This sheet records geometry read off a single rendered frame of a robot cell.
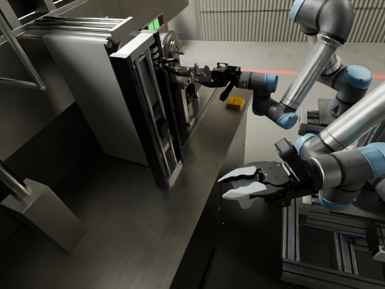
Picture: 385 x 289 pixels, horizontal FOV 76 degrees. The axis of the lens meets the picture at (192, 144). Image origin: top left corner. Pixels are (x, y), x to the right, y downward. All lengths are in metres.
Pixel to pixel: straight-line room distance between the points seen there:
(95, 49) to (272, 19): 3.50
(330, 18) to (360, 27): 3.25
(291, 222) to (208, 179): 0.83
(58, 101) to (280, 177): 0.86
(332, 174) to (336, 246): 1.12
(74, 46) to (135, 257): 0.67
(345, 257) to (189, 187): 1.03
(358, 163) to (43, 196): 0.78
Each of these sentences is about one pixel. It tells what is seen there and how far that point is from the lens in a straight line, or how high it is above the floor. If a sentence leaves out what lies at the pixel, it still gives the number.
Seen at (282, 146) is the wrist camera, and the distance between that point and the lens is 0.51.
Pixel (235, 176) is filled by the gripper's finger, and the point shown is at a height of 1.24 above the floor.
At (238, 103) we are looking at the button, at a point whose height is 0.92.
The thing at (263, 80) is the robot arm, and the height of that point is 1.14.
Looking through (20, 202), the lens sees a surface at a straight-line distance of 0.81.
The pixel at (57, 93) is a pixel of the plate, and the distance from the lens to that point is 1.09.
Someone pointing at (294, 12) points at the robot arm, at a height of 1.33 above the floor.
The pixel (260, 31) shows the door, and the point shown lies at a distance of 4.17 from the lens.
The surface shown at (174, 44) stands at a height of 1.28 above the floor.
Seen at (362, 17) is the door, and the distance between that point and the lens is 4.24.
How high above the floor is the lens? 1.69
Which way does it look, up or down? 45 degrees down
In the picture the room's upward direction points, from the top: 9 degrees counter-clockwise
